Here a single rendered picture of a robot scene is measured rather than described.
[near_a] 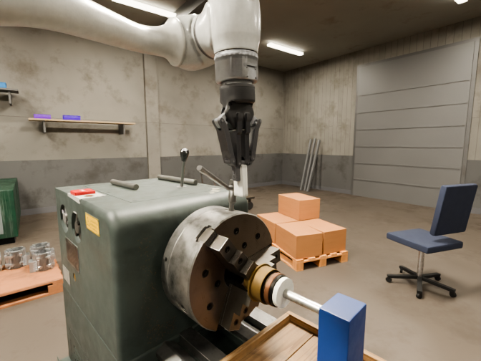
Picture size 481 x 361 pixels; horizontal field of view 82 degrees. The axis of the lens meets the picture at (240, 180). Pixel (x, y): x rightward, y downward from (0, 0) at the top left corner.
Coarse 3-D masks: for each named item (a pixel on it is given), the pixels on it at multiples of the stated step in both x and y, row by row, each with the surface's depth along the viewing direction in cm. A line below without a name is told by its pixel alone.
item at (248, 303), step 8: (232, 288) 71; (240, 288) 69; (232, 296) 70; (240, 296) 68; (224, 304) 71; (232, 304) 69; (240, 304) 68; (248, 304) 66; (256, 304) 68; (224, 312) 70; (232, 312) 69; (240, 312) 67; (248, 312) 69; (224, 320) 70; (232, 320) 68; (240, 320) 70; (224, 328) 72; (232, 328) 68
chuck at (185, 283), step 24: (216, 216) 71; (240, 216) 73; (192, 240) 67; (240, 240) 73; (264, 240) 81; (192, 264) 63; (216, 264) 68; (192, 288) 63; (216, 288) 69; (192, 312) 64; (216, 312) 70
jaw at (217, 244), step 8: (208, 232) 67; (200, 240) 66; (208, 240) 66; (216, 240) 66; (224, 240) 65; (216, 248) 64; (224, 248) 64; (232, 248) 66; (216, 256) 68; (224, 256) 64; (232, 256) 66; (240, 256) 65; (224, 264) 69; (232, 264) 64; (240, 264) 65; (248, 264) 66; (232, 272) 70; (240, 272) 65; (248, 272) 65
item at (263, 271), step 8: (264, 264) 68; (256, 272) 65; (264, 272) 65; (272, 272) 65; (248, 280) 65; (256, 280) 64; (264, 280) 63; (272, 280) 62; (248, 288) 64; (256, 288) 63; (264, 288) 63; (272, 288) 61; (248, 296) 65; (256, 296) 64; (264, 296) 62; (272, 304) 62
